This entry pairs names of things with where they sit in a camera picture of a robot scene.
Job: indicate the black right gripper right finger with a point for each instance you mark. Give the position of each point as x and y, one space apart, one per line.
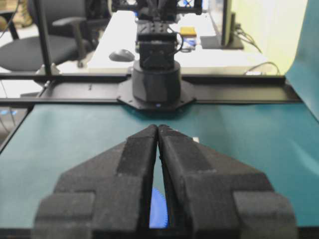
222 197

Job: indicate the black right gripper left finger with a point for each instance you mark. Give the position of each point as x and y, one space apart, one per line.
109 193

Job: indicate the large blue plastic gear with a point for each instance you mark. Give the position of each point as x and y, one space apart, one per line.
158 210

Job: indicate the black computer mouse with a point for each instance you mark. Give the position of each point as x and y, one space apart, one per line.
122 55

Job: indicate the teal backdrop sheet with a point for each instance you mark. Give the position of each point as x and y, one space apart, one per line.
304 72

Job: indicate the yellow sticky note pad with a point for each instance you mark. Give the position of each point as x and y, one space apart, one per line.
188 31

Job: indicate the black office chair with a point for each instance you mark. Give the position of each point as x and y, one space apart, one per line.
73 28

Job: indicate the computer monitor with stand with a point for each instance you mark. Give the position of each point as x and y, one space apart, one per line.
221 27

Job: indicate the black aluminium frame rail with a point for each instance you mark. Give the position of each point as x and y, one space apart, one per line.
117 89

